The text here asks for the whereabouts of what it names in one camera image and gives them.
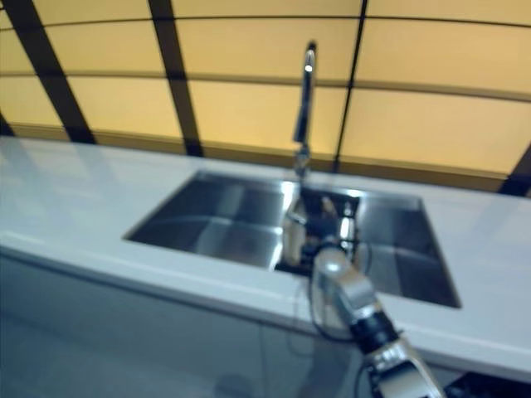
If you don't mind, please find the beige ceramic plate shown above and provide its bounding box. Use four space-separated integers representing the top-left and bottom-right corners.
283 211 307 267

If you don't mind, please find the yellow window with dark frame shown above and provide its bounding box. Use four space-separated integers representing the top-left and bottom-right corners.
0 0 531 196

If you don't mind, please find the white cabinet door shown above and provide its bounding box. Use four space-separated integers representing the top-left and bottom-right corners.
259 314 377 398
0 252 266 398

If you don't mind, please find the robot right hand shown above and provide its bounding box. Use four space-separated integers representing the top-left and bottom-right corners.
299 193 359 257

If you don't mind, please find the chrome kitchen faucet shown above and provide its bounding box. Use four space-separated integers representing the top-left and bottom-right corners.
292 40 319 180

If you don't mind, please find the stainless steel sink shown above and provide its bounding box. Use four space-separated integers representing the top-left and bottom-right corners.
123 169 462 310

